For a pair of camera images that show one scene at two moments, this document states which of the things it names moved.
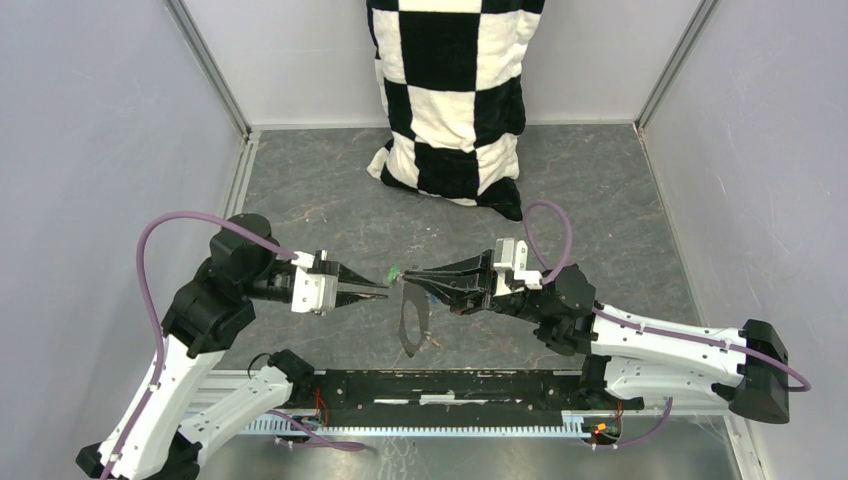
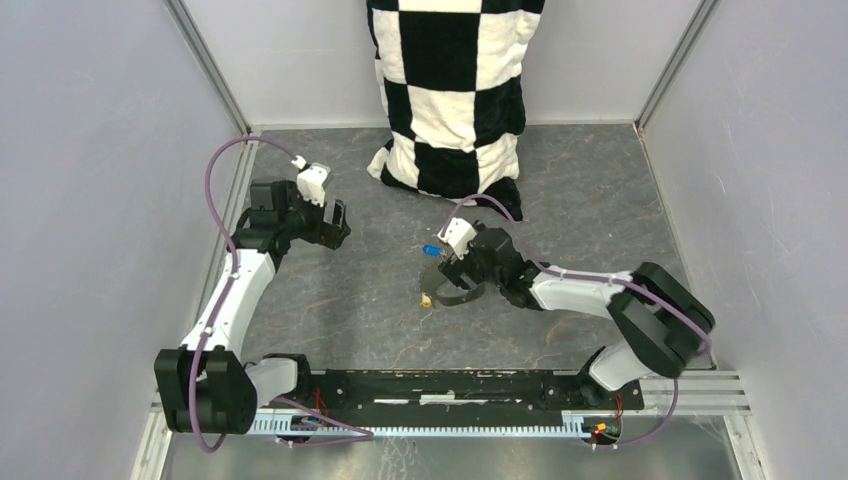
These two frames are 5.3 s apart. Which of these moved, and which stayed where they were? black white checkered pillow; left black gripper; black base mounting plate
Moved: left black gripper
Stayed: black white checkered pillow; black base mounting plate
